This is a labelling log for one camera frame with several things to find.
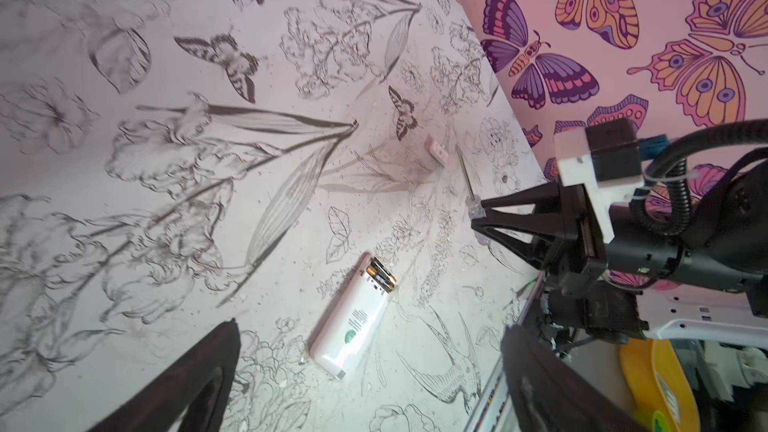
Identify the white remote control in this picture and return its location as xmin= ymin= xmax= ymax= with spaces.
xmin=309 ymin=252 xmax=397 ymax=381

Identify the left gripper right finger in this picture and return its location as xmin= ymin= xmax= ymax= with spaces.
xmin=501 ymin=325 xmax=644 ymax=431

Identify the battery cover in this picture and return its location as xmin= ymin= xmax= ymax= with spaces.
xmin=425 ymin=135 xmax=453 ymax=168

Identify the yellow object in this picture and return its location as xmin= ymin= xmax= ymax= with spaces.
xmin=619 ymin=339 xmax=701 ymax=432

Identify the AA battery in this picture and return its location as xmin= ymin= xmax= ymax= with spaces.
xmin=365 ymin=264 xmax=392 ymax=293
xmin=371 ymin=257 xmax=397 ymax=291

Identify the screwdriver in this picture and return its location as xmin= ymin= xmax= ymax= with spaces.
xmin=455 ymin=145 xmax=485 ymax=220

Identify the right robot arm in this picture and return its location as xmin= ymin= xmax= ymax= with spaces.
xmin=467 ymin=118 xmax=767 ymax=354

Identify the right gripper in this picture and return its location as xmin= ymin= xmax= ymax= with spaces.
xmin=471 ymin=182 xmax=684 ymax=297

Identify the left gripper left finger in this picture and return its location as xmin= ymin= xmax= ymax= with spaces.
xmin=91 ymin=319 xmax=241 ymax=431

